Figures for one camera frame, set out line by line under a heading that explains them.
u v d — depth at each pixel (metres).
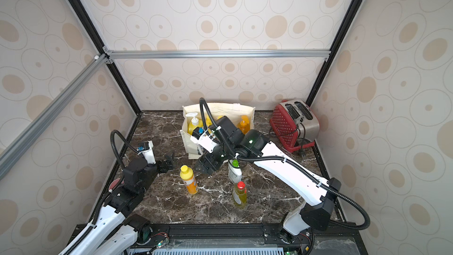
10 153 0.51
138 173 0.55
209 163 0.55
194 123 0.84
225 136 0.48
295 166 0.42
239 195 0.70
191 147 0.87
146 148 0.64
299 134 0.91
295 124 0.90
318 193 0.40
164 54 1.65
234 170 0.78
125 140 1.06
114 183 0.89
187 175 0.70
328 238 0.74
